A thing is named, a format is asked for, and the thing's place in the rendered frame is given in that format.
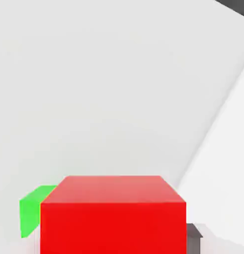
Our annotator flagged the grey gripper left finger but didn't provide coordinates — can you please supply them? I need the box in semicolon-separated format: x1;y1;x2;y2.
33;224;41;254

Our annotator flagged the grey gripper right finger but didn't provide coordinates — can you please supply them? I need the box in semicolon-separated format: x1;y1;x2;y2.
186;222;244;254

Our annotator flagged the small red cube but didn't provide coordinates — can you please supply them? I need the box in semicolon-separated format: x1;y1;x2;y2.
40;175;187;254

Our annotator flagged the small green cube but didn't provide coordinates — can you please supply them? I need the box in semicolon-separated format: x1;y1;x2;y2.
19;185;58;239

